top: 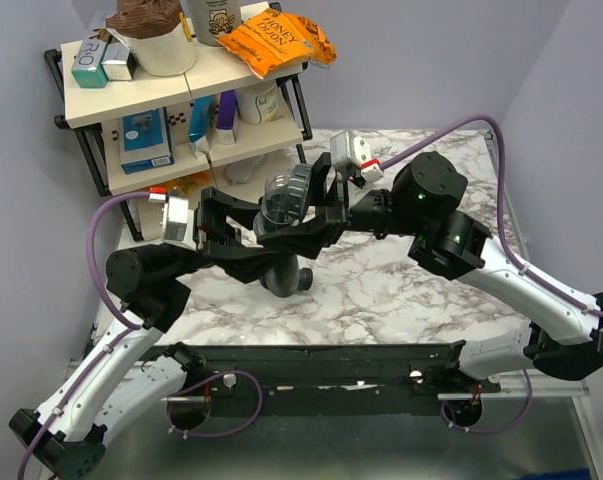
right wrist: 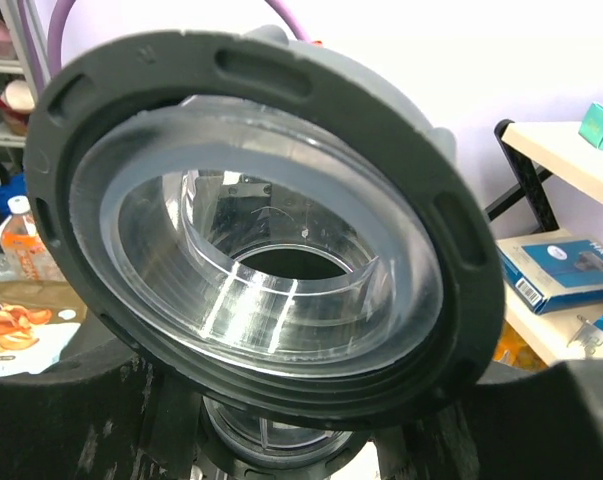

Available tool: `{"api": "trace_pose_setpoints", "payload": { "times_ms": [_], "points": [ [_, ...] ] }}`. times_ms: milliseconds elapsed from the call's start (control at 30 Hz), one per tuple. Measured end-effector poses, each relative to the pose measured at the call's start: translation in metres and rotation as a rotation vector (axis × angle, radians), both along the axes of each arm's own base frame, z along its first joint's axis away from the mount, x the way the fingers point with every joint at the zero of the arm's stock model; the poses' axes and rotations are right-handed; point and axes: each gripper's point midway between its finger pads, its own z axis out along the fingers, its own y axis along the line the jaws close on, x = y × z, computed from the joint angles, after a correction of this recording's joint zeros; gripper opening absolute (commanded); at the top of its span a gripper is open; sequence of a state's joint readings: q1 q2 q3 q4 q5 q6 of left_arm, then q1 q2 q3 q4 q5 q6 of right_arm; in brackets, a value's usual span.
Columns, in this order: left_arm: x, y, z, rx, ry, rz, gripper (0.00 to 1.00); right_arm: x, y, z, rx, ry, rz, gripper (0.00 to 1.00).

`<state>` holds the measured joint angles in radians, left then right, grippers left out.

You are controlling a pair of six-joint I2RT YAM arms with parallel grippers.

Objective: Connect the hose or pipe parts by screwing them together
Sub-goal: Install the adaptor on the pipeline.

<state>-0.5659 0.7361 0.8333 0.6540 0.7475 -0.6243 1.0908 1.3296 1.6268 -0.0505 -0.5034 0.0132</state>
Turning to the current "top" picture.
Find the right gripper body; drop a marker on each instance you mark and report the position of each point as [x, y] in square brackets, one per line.
[333, 209]

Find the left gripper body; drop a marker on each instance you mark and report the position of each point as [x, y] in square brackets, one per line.
[212, 225]

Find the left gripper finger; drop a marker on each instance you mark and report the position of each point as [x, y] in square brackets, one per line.
[245, 264]
[217, 204]

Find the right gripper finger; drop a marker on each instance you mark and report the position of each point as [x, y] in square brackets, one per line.
[314, 179]
[307, 239]

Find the grey tee pipe fitting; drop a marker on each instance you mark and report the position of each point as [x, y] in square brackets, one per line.
[287, 278]

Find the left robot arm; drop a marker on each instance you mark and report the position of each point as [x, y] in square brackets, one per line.
[70, 431]

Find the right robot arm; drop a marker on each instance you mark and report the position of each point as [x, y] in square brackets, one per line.
[564, 337]

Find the grey white item lower shelf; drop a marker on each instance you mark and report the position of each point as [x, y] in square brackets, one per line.
[241, 172]

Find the orange snack bag lower shelf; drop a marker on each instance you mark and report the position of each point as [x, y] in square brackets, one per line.
[188, 183]

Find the white yellow cup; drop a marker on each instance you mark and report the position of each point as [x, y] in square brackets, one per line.
[258, 103]

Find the purple white tube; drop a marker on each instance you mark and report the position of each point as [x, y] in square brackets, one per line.
[226, 124]

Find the blue white tube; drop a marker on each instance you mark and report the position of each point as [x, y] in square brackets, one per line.
[199, 133]

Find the beige black shelf rack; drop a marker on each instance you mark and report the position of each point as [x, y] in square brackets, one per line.
[92, 115]

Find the blue razor box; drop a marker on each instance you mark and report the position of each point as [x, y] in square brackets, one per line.
[145, 141]

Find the orange honey dijon chip bag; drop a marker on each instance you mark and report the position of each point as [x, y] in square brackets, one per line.
[274, 40]

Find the white skull cup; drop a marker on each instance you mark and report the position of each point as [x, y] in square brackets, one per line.
[213, 19]

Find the silver white box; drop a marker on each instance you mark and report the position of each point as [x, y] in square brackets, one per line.
[119, 64]

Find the teal white box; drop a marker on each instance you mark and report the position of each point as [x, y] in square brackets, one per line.
[87, 69]

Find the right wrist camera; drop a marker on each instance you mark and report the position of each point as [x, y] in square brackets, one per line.
[351, 156]

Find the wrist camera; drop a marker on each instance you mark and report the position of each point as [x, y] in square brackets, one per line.
[351, 156]
[175, 219]

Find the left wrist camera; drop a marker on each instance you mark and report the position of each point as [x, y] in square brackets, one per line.
[175, 219]

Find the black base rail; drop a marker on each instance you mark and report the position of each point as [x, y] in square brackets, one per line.
[321, 380]

